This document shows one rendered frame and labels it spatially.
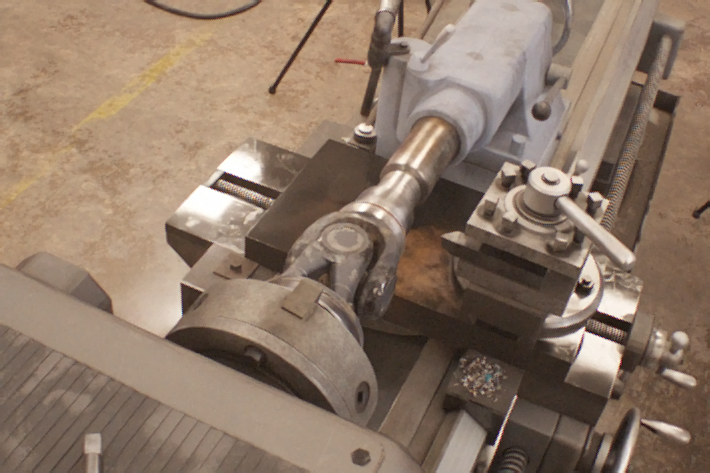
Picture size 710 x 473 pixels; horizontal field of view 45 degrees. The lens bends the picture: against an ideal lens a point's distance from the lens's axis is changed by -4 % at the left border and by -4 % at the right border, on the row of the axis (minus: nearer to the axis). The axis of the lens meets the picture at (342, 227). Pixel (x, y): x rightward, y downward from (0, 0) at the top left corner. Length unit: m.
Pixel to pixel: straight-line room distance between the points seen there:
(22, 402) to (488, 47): 1.09
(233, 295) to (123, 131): 2.35
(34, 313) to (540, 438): 0.89
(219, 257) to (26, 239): 1.46
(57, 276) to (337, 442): 0.34
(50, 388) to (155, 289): 1.95
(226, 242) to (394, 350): 0.35
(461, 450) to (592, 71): 1.22
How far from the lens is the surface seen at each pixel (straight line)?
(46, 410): 0.74
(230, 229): 1.56
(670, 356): 1.52
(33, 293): 0.83
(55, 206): 3.01
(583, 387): 1.42
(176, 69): 3.65
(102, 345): 0.77
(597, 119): 2.07
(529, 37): 1.66
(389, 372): 1.56
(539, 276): 1.25
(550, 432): 1.45
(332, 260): 1.11
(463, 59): 1.53
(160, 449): 0.70
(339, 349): 0.97
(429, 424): 1.37
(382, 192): 1.25
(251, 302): 0.97
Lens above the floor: 1.92
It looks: 41 degrees down
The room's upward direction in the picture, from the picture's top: 7 degrees clockwise
